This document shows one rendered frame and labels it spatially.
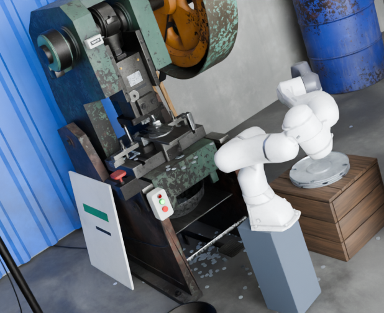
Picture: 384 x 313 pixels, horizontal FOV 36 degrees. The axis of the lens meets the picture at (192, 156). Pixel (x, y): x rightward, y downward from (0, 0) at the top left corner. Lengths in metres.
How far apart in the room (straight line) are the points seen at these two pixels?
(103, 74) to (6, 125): 1.30
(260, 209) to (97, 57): 0.99
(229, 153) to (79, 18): 0.91
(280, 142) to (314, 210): 0.75
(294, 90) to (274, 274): 0.78
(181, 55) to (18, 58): 1.21
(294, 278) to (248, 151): 0.64
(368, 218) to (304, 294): 0.54
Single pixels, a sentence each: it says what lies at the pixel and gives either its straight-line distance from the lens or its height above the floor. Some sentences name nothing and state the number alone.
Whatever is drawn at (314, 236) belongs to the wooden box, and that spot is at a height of 0.10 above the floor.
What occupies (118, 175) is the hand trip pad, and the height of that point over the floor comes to 0.76.
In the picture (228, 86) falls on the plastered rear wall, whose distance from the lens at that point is 4.74.
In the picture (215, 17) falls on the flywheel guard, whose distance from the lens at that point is 2.74.
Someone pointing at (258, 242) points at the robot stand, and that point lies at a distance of 2.52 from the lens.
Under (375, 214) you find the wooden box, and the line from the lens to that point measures 3.03.
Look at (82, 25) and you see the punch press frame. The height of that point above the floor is 1.40.
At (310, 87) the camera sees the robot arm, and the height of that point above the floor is 0.88.
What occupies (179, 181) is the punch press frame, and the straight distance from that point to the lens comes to 2.87.
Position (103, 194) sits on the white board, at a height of 0.52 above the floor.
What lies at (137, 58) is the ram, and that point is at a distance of 2.87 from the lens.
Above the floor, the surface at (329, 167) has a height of 0.38.
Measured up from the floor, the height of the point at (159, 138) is 0.78.
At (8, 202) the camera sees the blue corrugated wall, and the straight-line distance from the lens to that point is 3.98.
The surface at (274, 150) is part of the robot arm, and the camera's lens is 2.17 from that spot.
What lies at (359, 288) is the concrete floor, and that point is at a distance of 2.76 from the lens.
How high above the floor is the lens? 1.73
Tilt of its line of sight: 22 degrees down
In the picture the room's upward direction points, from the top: 21 degrees counter-clockwise
